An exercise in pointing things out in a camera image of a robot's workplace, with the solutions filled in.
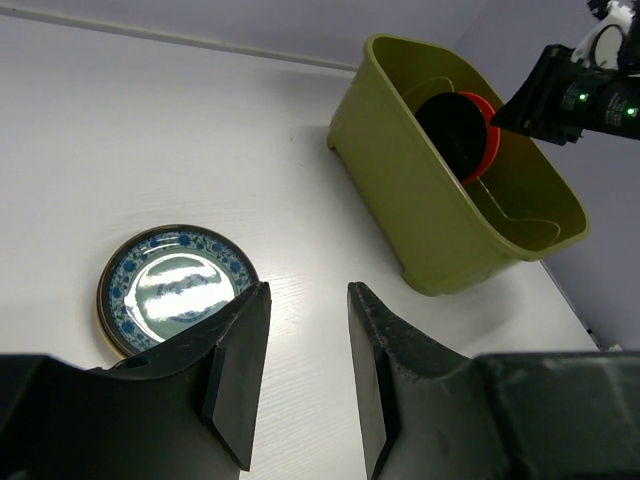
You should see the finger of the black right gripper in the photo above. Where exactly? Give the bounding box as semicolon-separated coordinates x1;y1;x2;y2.
491;75;545;135

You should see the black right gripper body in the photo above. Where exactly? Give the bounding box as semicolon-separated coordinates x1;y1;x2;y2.
514;43;609;146

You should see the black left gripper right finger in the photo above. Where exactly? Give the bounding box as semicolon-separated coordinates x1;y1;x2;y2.
347;282;639;479

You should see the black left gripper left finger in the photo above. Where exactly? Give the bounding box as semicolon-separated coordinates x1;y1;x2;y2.
1;282;271;479

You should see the orange plastic plate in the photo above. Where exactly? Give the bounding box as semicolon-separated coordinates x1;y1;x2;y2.
459;91;501;184

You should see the black plate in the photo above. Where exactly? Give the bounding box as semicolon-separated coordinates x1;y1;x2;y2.
415;92;489;182

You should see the yellow rimmed dark plate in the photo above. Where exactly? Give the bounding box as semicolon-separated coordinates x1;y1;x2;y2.
95;223;261;359

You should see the blue white patterned plate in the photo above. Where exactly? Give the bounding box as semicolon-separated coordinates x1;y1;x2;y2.
96;224;259;357

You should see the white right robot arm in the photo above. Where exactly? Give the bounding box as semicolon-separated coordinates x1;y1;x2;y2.
491;1;639;146

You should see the olive green dish rack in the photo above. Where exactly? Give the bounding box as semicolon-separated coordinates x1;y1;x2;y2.
328;34;590;296

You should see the metal rail at table edge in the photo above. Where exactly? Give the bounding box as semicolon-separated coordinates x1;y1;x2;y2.
1;3;357;72

